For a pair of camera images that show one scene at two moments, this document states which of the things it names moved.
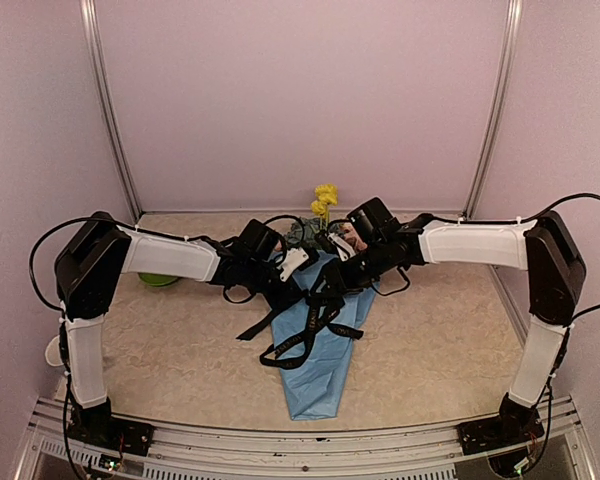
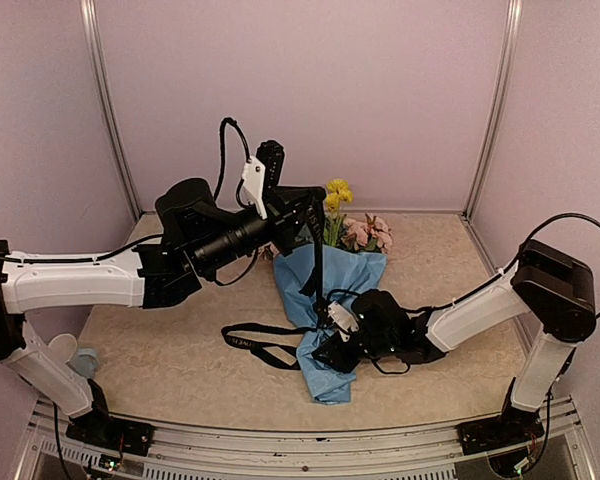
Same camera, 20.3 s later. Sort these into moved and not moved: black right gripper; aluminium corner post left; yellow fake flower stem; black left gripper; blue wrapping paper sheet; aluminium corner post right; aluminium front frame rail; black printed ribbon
Moved: black printed ribbon; yellow fake flower stem; black right gripper; blue wrapping paper sheet; black left gripper
Not moved: aluminium front frame rail; aluminium corner post left; aluminium corner post right
